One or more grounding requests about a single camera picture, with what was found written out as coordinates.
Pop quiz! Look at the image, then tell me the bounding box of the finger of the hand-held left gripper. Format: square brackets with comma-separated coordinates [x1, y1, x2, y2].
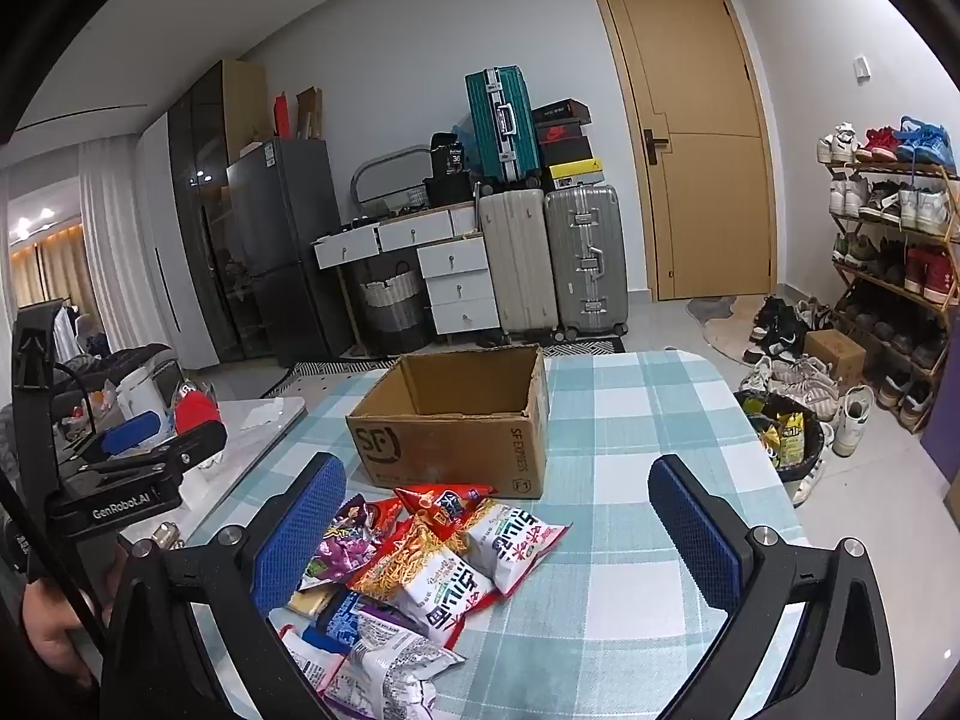
[71, 420, 228, 487]
[100, 409, 172, 460]

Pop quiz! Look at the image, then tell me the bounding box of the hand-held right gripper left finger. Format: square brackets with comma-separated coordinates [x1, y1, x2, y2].
[100, 452, 347, 720]

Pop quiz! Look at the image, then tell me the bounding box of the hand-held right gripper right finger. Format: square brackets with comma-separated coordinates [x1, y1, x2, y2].
[649, 454, 897, 720]

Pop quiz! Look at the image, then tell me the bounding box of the yellow snack packet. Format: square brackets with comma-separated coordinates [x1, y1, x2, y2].
[289, 585, 338, 620]

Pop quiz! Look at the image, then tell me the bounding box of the blue cookie packet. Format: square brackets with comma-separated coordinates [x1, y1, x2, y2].
[307, 589, 406, 653]

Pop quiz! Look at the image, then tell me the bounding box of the white blue snack packet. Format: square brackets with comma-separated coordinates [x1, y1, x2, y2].
[279, 626, 350, 695]

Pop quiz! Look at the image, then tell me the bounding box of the orange noodle snack packet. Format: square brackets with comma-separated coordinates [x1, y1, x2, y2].
[349, 517, 500, 650]

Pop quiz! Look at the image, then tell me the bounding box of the red triangular snack packet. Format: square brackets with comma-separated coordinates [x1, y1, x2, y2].
[394, 485, 498, 541]

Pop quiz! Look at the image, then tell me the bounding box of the white purple snack packet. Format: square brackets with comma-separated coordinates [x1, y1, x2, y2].
[319, 607, 466, 720]

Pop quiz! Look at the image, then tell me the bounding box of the brown cardboard box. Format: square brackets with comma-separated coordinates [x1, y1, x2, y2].
[345, 345, 550, 500]

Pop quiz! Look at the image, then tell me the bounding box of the white red snack packet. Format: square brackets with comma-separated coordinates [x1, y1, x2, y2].
[457, 499, 571, 597]

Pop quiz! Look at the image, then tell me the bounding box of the person's left hand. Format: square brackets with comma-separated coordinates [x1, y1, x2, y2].
[21, 577, 102, 691]

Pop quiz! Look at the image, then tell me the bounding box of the red gift box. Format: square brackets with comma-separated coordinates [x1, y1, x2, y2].
[174, 382, 222, 436]

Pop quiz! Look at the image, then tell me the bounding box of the white kettle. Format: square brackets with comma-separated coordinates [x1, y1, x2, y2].
[116, 369, 162, 421]

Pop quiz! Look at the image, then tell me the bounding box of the dark padded jacket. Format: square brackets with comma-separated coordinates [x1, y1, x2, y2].
[52, 343, 175, 398]

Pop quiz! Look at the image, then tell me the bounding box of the clothes rack with clothes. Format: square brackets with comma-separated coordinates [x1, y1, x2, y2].
[15, 298, 106, 361]

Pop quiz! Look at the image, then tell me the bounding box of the black trash bin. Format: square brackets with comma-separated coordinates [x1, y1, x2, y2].
[735, 390, 830, 482]

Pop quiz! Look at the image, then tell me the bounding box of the black white patterned rug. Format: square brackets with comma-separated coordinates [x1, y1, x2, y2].
[262, 337, 627, 398]

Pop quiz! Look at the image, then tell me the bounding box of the beige curtain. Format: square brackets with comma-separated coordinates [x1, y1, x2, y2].
[11, 232, 98, 316]

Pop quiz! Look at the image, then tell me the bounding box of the pile of shoes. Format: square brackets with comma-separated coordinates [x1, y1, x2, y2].
[742, 296, 878, 507]

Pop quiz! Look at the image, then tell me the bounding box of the white sheer curtain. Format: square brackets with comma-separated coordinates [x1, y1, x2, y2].
[79, 139, 162, 350]

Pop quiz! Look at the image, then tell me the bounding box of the white wardrobe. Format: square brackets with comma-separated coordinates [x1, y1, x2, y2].
[135, 112, 218, 368]

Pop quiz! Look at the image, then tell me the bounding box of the beige round rug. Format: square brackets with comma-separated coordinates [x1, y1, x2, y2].
[705, 300, 766, 368]

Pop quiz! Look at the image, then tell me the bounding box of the dark grey fridge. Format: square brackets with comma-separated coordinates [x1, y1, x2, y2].
[225, 137, 353, 368]

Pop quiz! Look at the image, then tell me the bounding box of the dark glass cabinet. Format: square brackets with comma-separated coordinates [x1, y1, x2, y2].
[169, 60, 267, 368]

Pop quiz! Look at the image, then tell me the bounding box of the woven laundry basket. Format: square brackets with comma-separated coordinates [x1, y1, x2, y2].
[352, 262, 428, 350]

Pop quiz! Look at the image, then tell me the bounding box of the grey door mat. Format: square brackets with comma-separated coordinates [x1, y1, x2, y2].
[688, 296, 740, 323]

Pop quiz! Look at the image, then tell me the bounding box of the small cardboard box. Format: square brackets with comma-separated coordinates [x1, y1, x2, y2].
[804, 330, 867, 387]

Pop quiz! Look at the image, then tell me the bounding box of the purple panel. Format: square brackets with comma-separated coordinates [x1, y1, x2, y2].
[921, 405, 960, 503]

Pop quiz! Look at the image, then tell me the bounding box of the silver suitcase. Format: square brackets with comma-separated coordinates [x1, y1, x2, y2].
[544, 184, 629, 340]

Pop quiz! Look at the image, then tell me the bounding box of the white drawer desk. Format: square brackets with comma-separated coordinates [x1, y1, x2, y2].
[313, 206, 500, 357]

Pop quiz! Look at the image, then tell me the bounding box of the beige suitcase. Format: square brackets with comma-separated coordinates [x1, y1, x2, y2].
[478, 187, 560, 342]

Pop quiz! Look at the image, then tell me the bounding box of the tan wooden door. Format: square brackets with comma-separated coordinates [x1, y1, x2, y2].
[591, 0, 777, 302]

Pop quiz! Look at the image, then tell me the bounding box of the brown paper box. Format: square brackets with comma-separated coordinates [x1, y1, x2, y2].
[295, 88, 323, 140]

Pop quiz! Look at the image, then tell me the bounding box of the black storage box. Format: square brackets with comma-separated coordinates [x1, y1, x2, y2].
[424, 176, 481, 207]

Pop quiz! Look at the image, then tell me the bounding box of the black bag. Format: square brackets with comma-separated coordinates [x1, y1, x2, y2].
[429, 133, 470, 181]

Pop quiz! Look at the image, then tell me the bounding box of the wooden shoe rack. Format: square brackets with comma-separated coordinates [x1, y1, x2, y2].
[825, 157, 960, 432]

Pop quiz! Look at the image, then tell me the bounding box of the shoe rack with shoes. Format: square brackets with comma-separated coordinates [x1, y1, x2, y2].
[816, 116, 960, 428]

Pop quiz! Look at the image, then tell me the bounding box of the teal suitcase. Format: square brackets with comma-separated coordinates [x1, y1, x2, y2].
[465, 66, 542, 185]

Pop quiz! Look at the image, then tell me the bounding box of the grey arched metal frame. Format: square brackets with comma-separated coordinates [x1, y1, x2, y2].
[351, 144, 432, 207]

